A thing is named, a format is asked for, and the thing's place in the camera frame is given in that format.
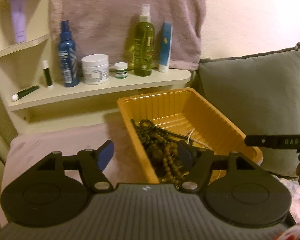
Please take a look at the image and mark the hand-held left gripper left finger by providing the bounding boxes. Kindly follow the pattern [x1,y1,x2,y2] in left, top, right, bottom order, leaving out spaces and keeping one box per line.
[36,140,115,193]

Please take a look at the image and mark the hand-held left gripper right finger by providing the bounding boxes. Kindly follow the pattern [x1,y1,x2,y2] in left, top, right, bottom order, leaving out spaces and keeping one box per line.
[177,142,260,193]

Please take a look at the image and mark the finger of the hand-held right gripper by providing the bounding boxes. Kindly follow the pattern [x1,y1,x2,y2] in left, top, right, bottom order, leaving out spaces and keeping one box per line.
[245,134,300,153]

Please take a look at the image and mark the brown bead necklace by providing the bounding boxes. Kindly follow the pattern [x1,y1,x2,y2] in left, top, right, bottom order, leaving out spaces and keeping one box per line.
[160,140,191,184]

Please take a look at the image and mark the dark bead necklace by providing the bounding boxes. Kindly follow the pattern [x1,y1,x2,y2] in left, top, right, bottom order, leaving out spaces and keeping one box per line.
[131,119,188,155]

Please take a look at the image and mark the yellow plastic tray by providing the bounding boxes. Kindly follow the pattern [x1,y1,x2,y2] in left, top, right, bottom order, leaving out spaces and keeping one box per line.
[117,87,263,184]

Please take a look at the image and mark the floral patterned bedsheet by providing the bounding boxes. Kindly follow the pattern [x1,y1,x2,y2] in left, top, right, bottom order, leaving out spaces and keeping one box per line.
[271,172,300,223]

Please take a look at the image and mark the grey cushion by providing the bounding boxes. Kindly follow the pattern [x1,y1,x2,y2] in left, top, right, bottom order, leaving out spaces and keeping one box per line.
[195,42,300,178]

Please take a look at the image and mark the purple fleece blanket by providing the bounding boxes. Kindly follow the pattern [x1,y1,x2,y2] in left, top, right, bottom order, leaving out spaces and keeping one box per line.
[0,123,152,227]

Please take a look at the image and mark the cream shelf unit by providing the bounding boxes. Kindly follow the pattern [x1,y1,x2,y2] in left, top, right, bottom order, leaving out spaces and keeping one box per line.
[0,0,192,136]

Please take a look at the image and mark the small green white jar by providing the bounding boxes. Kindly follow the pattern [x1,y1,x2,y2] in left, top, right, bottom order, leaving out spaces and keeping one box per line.
[114,62,129,79]

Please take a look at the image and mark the white cream jar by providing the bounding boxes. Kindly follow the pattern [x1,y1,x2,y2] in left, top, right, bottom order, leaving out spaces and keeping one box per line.
[81,54,110,85]

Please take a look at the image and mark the black white lip balm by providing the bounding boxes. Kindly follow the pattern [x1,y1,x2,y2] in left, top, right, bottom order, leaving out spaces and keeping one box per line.
[41,60,54,88]

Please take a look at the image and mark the dark green tube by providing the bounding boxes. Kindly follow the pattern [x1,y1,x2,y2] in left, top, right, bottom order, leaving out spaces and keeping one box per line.
[12,85,41,102]

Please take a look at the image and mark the blue spray bottle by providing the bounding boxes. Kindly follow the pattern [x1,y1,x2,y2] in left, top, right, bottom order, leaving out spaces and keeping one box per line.
[58,21,80,88]

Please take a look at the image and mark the blue white tube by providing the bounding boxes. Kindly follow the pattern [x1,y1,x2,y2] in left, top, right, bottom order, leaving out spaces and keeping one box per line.
[158,22,174,73]

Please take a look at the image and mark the green spray bottle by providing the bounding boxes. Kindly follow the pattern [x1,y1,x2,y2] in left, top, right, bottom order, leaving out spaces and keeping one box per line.
[127,4,156,77]

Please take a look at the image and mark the purple hanging towel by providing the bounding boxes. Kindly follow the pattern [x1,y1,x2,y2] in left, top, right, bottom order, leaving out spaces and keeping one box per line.
[49,0,207,71]

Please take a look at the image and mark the purple tube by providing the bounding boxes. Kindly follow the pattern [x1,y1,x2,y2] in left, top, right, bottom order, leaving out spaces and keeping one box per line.
[9,0,28,44]

